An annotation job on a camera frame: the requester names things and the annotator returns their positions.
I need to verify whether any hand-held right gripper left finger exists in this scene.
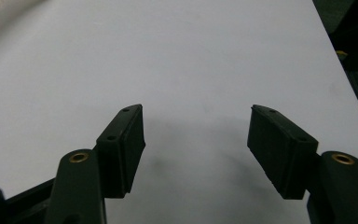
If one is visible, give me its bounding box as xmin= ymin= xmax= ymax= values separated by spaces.
xmin=95 ymin=104 xmax=146 ymax=200

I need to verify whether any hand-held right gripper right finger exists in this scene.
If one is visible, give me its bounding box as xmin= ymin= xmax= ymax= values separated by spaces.
xmin=247 ymin=104 xmax=320 ymax=201

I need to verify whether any white mesh laundry bag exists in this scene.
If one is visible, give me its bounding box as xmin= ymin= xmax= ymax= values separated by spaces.
xmin=0 ymin=0 xmax=48 ymax=46

